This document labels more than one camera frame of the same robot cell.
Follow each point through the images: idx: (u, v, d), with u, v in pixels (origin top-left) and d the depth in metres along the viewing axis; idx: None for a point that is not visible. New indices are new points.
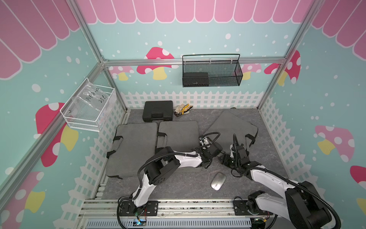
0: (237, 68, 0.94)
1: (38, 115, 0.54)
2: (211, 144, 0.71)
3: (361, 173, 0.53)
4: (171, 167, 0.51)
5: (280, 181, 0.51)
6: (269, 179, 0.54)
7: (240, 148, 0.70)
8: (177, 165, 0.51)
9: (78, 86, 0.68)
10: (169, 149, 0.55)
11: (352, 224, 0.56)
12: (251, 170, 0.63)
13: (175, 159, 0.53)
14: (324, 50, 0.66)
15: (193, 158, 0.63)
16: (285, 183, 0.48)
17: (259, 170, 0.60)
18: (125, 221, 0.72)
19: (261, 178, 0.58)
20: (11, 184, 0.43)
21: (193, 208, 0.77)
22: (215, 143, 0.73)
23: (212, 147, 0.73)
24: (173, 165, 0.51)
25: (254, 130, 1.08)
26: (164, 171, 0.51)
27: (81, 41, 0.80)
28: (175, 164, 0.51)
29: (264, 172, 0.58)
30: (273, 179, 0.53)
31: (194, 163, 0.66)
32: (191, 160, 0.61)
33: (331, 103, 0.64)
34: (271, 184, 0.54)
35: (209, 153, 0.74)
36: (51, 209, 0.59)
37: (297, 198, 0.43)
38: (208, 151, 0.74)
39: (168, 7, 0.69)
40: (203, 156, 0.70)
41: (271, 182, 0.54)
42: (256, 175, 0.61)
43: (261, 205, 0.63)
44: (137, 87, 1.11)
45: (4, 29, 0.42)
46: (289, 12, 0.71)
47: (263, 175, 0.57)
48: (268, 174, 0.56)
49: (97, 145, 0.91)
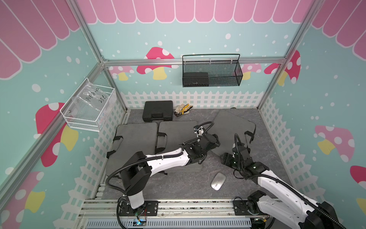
0: (237, 67, 0.94)
1: (38, 115, 0.54)
2: (202, 138, 0.63)
3: (361, 173, 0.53)
4: (140, 175, 0.44)
5: (297, 198, 0.46)
6: (284, 193, 0.49)
7: (243, 150, 0.64)
8: (147, 173, 0.44)
9: (78, 86, 0.68)
10: (141, 155, 0.48)
11: (352, 224, 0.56)
12: (259, 176, 0.57)
13: (147, 167, 0.46)
14: (324, 50, 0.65)
15: (173, 159, 0.53)
16: (302, 202, 0.45)
17: (269, 178, 0.55)
18: (125, 221, 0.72)
19: (272, 188, 0.54)
20: (11, 184, 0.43)
21: (193, 208, 0.77)
22: (206, 137, 0.61)
23: (203, 140, 0.62)
24: (142, 173, 0.44)
25: (251, 126, 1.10)
26: (135, 179, 0.45)
27: (81, 41, 0.80)
28: (144, 171, 0.44)
29: (277, 183, 0.52)
30: (289, 194, 0.48)
31: (176, 164, 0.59)
32: (170, 161, 0.53)
33: (331, 103, 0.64)
34: (284, 199, 0.50)
35: (200, 147, 0.63)
36: (51, 209, 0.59)
37: (318, 223, 0.40)
38: (199, 146, 0.64)
39: (168, 7, 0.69)
40: (193, 150, 0.62)
41: (286, 196, 0.49)
42: (265, 183, 0.56)
43: (265, 210, 0.63)
44: (137, 87, 1.11)
45: (4, 29, 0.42)
46: (289, 12, 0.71)
47: (276, 188, 0.52)
48: (282, 188, 0.50)
49: (97, 145, 0.91)
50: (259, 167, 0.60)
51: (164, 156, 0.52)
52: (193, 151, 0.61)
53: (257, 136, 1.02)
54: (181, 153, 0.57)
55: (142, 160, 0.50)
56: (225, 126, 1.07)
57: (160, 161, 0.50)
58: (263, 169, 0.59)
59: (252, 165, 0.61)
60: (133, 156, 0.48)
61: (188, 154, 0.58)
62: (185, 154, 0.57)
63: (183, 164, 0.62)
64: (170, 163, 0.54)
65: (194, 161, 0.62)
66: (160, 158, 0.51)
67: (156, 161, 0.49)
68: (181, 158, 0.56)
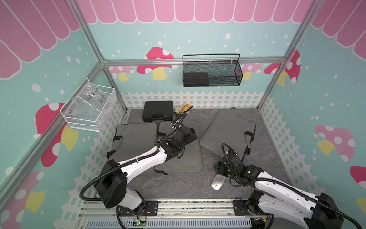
0: (237, 67, 0.94)
1: (38, 116, 0.54)
2: (177, 130, 0.62)
3: (361, 173, 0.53)
4: (116, 183, 0.42)
5: (298, 196, 0.47)
6: (285, 193, 0.49)
7: (232, 157, 0.63)
8: (122, 180, 0.42)
9: (78, 86, 0.68)
10: (113, 163, 0.45)
11: (352, 224, 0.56)
12: (257, 182, 0.56)
13: (122, 173, 0.43)
14: (324, 50, 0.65)
15: (149, 159, 0.52)
16: (304, 199, 0.45)
17: (266, 181, 0.54)
18: (125, 221, 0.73)
19: (271, 190, 0.53)
20: (11, 184, 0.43)
21: (193, 208, 0.77)
22: (181, 129, 0.62)
23: (178, 133, 0.62)
24: (117, 181, 0.42)
25: (251, 126, 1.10)
26: (111, 188, 0.42)
27: (81, 41, 0.80)
28: (119, 179, 0.42)
29: (275, 185, 0.52)
30: (289, 194, 0.48)
31: (155, 163, 0.56)
32: (147, 162, 0.51)
33: (331, 103, 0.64)
34: (286, 200, 0.50)
35: (177, 140, 0.63)
36: (51, 209, 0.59)
37: (323, 218, 0.40)
38: (175, 140, 0.64)
39: (168, 6, 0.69)
40: (169, 145, 0.61)
41: (287, 197, 0.49)
42: (263, 186, 0.55)
43: (267, 210, 0.63)
44: (137, 87, 1.11)
45: (4, 29, 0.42)
46: (289, 12, 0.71)
47: (276, 190, 0.51)
48: (281, 189, 0.50)
49: (97, 145, 0.91)
50: (253, 171, 0.59)
51: (138, 158, 0.50)
52: (169, 147, 0.60)
53: (257, 136, 1.02)
54: (157, 151, 0.56)
55: (115, 168, 0.47)
56: (225, 126, 1.07)
57: (136, 165, 0.48)
58: (258, 171, 0.58)
59: (246, 170, 0.61)
60: (105, 165, 0.45)
61: (164, 150, 0.57)
62: (162, 151, 0.56)
63: (162, 161, 0.58)
64: (147, 164, 0.51)
65: (173, 155, 0.61)
66: (135, 161, 0.49)
67: (130, 165, 0.47)
68: (157, 156, 0.54)
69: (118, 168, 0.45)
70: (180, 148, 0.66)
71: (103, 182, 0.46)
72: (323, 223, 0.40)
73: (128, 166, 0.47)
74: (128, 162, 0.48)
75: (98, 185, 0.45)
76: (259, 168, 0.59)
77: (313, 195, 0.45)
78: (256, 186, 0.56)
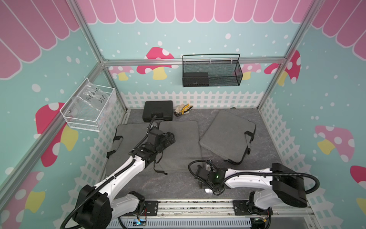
0: (237, 67, 0.94)
1: (38, 116, 0.54)
2: (150, 135, 0.62)
3: (361, 173, 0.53)
4: (98, 206, 0.39)
5: (258, 177, 0.49)
6: (249, 181, 0.51)
7: (200, 171, 0.65)
8: (105, 201, 0.40)
9: (78, 86, 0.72)
10: (88, 187, 0.43)
11: (352, 224, 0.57)
12: (225, 182, 0.57)
13: (103, 194, 0.42)
14: (324, 50, 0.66)
15: (127, 171, 0.50)
16: (262, 178, 0.48)
17: (232, 178, 0.56)
18: (125, 221, 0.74)
19: (238, 182, 0.55)
20: (11, 184, 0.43)
21: (193, 208, 0.77)
22: (152, 132, 0.62)
23: (150, 137, 0.63)
24: (99, 204, 0.39)
25: (252, 126, 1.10)
26: (95, 213, 0.40)
27: (81, 41, 0.80)
28: (100, 202, 0.40)
29: (239, 177, 0.54)
30: (252, 179, 0.50)
31: (135, 173, 0.54)
32: (125, 175, 0.49)
33: (331, 103, 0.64)
34: (253, 184, 0.52)
35: (152, 144, 0.63)
36: (51, 209, 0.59)
37: (283, 187, 0.43)
38: (149, 143, 0.63)
39: (168, 6, 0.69)
40: (145, 150, 0.60)
41: (251, 182, 0.51)
42: (232, 182, 0.56)
43: (264, 206, 0.62)
44: (137, 87, 1.11)
45: (4, 29, 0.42)
46: (289, 12, 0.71)
47: (241, 180, 0.53)
48: (244, 178, 0.52)
49: (96, 145, 0.91)
50: (220, 173, 0.61)
51: (116, 174, 0.48)
52: (145, 152, 0.59)
53: (257, 136, 1.02)
54: (134, 161, 0.55)
55: (92, 192, 0.44)
56: (225, 126, 1.07)
57: (114, 182, 0.46)
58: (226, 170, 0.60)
59: (215, 176, 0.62)
60: (80, 192, 0.41)
61: (140, 157, 0.57)
62: (139, 159, 0.56)
63: (141, 168, 0.57)
64: (126, 176, 0.49)
65: (151, 161, 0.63)
66: (112, 179, 0.47)
67: (108, 184, 0.45)
68: (135, 165, 0.53)
69: (96, 190, 0.42)
70: (156, 152, 0.63)
71: (83, 211, 0.42)
72: (284, 192, 0.42)
73: (106, 185, 0.44)
74: (106, 182, 0.45)
75: (77, 216, 0.42)
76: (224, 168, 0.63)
77: (269, 170, 0.48)
78: (228, 185, 0.59)
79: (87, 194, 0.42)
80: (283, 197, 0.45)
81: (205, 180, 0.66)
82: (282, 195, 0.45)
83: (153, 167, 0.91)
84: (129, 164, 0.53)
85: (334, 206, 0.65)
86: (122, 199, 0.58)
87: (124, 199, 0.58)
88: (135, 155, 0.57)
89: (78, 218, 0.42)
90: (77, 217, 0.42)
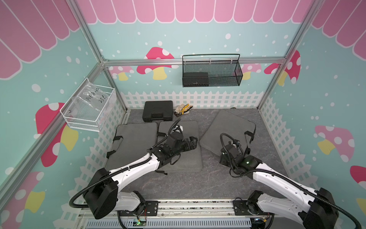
0: (237, 67, 0.94)
1: (38, 115, 0.54)
2: (169, 137, 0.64)
3: (361, 173, 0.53)
4: (106, 192, 0.41)
5: (296, 189, 0.46)
6: (283, 187, 0.48)
7: (231, 148, 0.62)
8: (113, 189, 0.41)
9: (78, 86, 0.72)
10: (103, 171, 0.44)
11: (352, 224, 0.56)
12: (254, 173, 0.55)
13: (113, 182, 0.43)
14: (324, 50, 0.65)
15: (141, 166, 0.51)
16: (302, 194, 0.44)
17: (265, 172, 0.53)
18: (125, 221, 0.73)
19: (269, 182, 0.52)
20: (12, 183, 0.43)
21: (193, 208, 0.77)
22: (173, 136, 0.61)
23: (170, 140, 0.62)
24: (107, 190, 0.41)
25: (252, 126, 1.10)
26: (102, 198, 0.41)
27: (81, 41, 0.80)
28: (110, 188, 0.41)
29: (274, 177, 0.50)
30: (287, 186, 0.47)
31: (147, 171, 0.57)
32: (138, 170, 0.50)
33: (331, 103, 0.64)
34: (283, 192, 0.49)
35: (169, 148, 0.63)
36: (51, 210, 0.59)
37: (320, 213, 0.39)
38: (167, 146, 0.63)
39: (168, 7, 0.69)
40: (163, 151, 0.61)
41: (284, 189, 0.48)
42: (261, 177, 0.54)
43: (266, 209, 0.62)
44: (137, 87, 1.11)
45: (4, 29, 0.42)
46: (289, 12, 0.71)
47: (273, 182, 0.50)
48: (279, 181, 0.49)
49: (96, 145, 0.91)
50: (252, 162, 0.57)
51: (130, 166, 0.50)
52: (162, 153, 0.60)
53: (257, 136, 1.02)
54: (150, 159, 0.55)
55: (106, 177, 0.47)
56: (225, 126, 1.07)
57: (127, 173, 0.47)
58: (258, 162, 0.56)
59: (244, 161, 0.59)
60: (96, 173, 0.44)
61: (156, 157, 0.57)
62: (154, 159, 0.56)
63: (155, 168, 0.57)
64: (139, 171, 0.50)
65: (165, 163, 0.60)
66: (126, 170, 0.48)
67: (121, 173, 0.46)
68: (150, 163, 0.54)
69: (110, 176, 0.45)
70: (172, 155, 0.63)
71: (93, 192, 0.44)
72: (321, 218, 0.39)
73: (120, 174, 0.46)
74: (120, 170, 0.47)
75: (87, 194, 0.44)
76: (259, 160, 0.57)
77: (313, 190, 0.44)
78: (253, 178, 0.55)
79: (101, 177, 0.47)
80: (310, 218, 0.42)
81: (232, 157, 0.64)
82: (312, 217, 0.42)
83: None
84: (144, 161, 0.54)
85: None
86: (127, 194, 0.58)
87: (128, 195, 0.58)
88: (153, 153, 0.58)
89: (86, 196, 0.44)
90: (86, 196, 0.44)
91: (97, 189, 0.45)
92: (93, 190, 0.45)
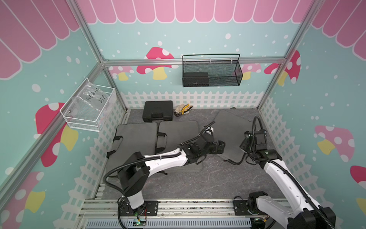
0: (237, 67, 0.94)
1: (38, 115, 0.54)
2: (199, 137, 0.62)
3: (361, 173, 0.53)
4: (138, 175, 0.44)
5: (299, 194, 0.44)
6: (287, 186, 0.47)
7: (260, 133, 0.61)
8: (145, 173, 0.44)
9: (78, 86, 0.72)
10: (139, 155, 0.48)
11: (351, 224, 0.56)
12: (266, 163, 0.55)
13: (146, 167, 0.45)
14: (324, 50, 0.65)
15: (171, 159, 0.53)
16: (302, 201, 0.42)
17: (279, 167, 0.52)
18: (125, 221, 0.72)
19: (277, 177, 0.51)
20: (12, 183, 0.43)
21: (193, 208, 0.77)
22: (203, 136, 0.61)
23: (200, 140, 0.62)
24: (140, 173, 0.44)
25: (252, 126, 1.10)
26: (135, 179, 0.45)
27: (81, 41, 0.80)
28: (142, 172, 0.44)
29: (284, 174, 0.49)
30: (291, 187, 0.46)
31: (176, 165, 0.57)
32: (168, 161, 0.52)
33: (331, 103, 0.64)
34: (284, 191, 0.48)
35: (198, 148, 0.64)
36: (51, 210, 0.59)
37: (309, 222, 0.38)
38: (197, 145, 0.64)
39: (168, 7, 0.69)
40: (191, 150, 0.62)
41: (287, 188, 0.47)
42: (271, 170, 0.53)
43: (263, 207, 0.62)
44: (137, 87, 1.11)
45: (4, 29, 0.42)
46: (289, 12, 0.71)
47: (281, 178, 0.49)
48: (288, 180, 0.48)
49: (96, 145, 0.91)
50: (272, 155, 0.56)
51: (162, 156, 0.52)
52: (190, 151, 0.60)
53: None
54: (179, 153, 0.57)
55: (139, 161, 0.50)
56: (225, 126, 1.07)
57: (158, 162, 0.50)
58: (276, 157, 0.55)
59: (265, 150, 0.58)
60: (132, 155, 0.48)
61: (185, 154, 0.58)
62: (183, 154, 0.57)
63: (182, 164, 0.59)
64: (169, 163, 0.53)
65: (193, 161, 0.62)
66: (158, 158, 0.51)
67: (154, 161, 0.49)
68: (179, 158, 0.55)
69: (143, 161, 0.49)
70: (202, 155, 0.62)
71: (127, 171, 0.49)
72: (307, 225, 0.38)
73: (152, 161, 0.49)
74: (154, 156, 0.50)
75: (122, 172, 0.48)
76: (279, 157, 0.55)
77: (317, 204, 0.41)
78: (263, 167, 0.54)
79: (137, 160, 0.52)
80: (295, 221, 0.42)
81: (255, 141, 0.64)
82: (298, 221, 0.41)
83: None
84: (175, 154, 0.56)
85: (333, 206, 0.65)
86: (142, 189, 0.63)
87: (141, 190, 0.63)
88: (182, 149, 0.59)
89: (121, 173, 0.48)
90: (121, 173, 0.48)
91: (130, 169, 0.49)
92: (127, 169, 0.49)
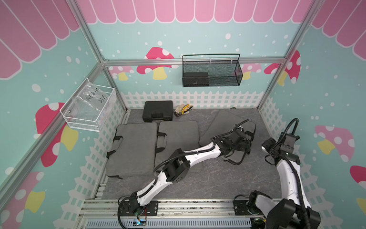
0: (237, 67, 0.94)
1: (38, 115, 0.54)
2: (234, 132, 0.69)
3: (361, 173, 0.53)
4: (182, 168, 0.56)
5: (294, 190, 0.45)
6: (287, 181, 0.48)
7: (291, 137, 0.60)
8: (187, 165, 0.55)
9: (78, 86, 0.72)
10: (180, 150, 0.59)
11: (351, 224, 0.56)
12: (280, 160, 0.56)
13: (187, 161, 0.56)
14: (324, 50, 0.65)
15: (207, 153, 0.62)
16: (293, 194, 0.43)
17: (289, 164, 0.52)
18: (125, 221, 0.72)
19: (283, 173, 0.52)
20: (12, 183, 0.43)
21: (193, 208, 0.77)
22: (237, 131, 0.68)
23: (234, 135, 0.69)
24: (184, 166, 0.55)
25: (252, 127, 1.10)
26: (178, 170, 0.57)
27: (81, 41, 0.80)
28: (186, 165, 0.55)
29: (290, 172, 0.50)
30: (290, 182, 0.47)
31: (210, 157, 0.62)
32: (205, 155, 0.61)
33: (331, 103, 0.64)
34: (283, 185, 0.49)
35: (231, 141, 0.70)
36: (51, 209, 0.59)
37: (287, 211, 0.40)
38: (230, 140, 0.71)
39: (168, 7, 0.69)
40: (224, 143, 0.68)
41: (286, 182, 0.48)
42: (282, 166, 0.54)
43: (259, 202, 0.63)
44: (137, 87, 1.11)
45: (3, 29, 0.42)
46: (289, 12, 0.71)
47: (286, 172, 0.50)
48: (290, 176, 0.49)
49: (96, 145, 0.91)
50: (291, 156, 0.56)
51: (198, 150, 0.61)
52: (223, 144, 0.67)
53: (257, 136, 1.02)
54: (213, 147, 0.65)
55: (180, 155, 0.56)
56: (225, 126, 1.07)
57: (196, 156, 0.59)
58: (294, 160, 0.54)
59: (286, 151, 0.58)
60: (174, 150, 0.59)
61: (219, 147, 0.66)
62: (217, 148, 0.65)
63: (215, 156, 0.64)
64: (205, 157, 0.63)
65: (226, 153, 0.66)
66: (196, 153, 0.60)
67: (192, 156, 0.59)
68: (213, 151, 0.64)
69: (184, 155, 0.59)
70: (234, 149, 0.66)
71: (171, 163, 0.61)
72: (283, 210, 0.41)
73: (191, 155, 0.59)
74: (193, 151, 0.61)
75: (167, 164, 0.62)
76: (298, 162, 0.54)
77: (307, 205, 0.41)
78: (276, 164, 0.59)
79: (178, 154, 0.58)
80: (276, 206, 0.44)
81: (282, 141, 0.63)
82: (278, 206, 0.43)
83: (153, 167, 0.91)
84: (210, 148, 0.64)
85: (333, 206, 0.65)
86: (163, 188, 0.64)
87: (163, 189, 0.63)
88: (215, 143, 0.67)
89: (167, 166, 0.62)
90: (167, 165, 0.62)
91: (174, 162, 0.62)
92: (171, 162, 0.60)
